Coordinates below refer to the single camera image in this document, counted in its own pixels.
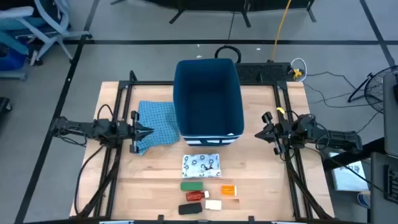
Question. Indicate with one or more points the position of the person's shoe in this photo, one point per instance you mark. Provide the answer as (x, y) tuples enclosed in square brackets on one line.
[(364, 199)]

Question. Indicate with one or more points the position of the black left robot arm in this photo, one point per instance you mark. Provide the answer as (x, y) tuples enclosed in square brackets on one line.
[(81, 128)]

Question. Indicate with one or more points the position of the blue storage container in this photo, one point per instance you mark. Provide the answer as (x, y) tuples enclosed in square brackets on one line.
[(11, 62)]

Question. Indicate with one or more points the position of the white plastic bottle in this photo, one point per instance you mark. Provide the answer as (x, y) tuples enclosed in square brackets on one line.
[(213, 204)]

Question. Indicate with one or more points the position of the green bar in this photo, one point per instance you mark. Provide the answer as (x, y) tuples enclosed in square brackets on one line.
[(191, 186)]

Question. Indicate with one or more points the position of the yellow tag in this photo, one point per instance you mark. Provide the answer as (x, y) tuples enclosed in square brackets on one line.
[(280, 110)]

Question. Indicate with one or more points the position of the grey cabinet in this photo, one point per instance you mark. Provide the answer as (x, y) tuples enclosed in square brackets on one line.
[(391, 115)]

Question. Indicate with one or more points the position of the white office chair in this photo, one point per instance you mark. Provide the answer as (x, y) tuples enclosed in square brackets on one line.
[(46, 28)]

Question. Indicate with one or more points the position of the white paper sheet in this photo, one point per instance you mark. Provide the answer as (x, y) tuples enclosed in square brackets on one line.
[(348, 174)]

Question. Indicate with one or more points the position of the navy white striped fabric bin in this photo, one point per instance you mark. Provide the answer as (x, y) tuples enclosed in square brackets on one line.
[(208, 105)]

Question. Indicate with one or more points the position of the black partition panel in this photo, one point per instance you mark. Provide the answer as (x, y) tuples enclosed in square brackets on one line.
[(217, 3)]

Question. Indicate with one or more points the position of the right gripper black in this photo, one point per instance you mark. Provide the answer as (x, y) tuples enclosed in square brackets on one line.
[(286, 132)]

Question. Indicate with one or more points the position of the blue patterned cloth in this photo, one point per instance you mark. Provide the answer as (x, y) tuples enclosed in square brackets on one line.
[(158, 124)]

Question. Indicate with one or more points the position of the black floor fan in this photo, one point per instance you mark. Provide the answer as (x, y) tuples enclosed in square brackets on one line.
[(377, 88)]

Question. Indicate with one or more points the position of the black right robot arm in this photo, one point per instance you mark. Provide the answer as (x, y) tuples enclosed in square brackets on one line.
[(332, 137)]

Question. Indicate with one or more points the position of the white printed plastic pouch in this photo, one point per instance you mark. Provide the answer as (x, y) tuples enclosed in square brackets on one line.
[(201, 165)]

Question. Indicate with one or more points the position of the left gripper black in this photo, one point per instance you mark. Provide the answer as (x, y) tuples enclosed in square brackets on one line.
[(126, 130)]

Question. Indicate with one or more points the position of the black bandage roll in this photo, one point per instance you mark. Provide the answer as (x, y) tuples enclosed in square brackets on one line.
[(189, 208)]

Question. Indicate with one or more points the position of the black perforated box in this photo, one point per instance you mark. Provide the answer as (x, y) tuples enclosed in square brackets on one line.
[(262, 72)]

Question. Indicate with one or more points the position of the orange pill bottle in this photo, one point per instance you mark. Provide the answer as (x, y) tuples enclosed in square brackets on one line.
[(228, 190)]

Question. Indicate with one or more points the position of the black metal table frame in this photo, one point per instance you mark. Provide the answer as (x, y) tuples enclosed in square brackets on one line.
[(122, 93)]

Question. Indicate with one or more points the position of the black table clamp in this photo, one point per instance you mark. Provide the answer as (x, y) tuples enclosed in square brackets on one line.
[(251, 219), (160, 218)]

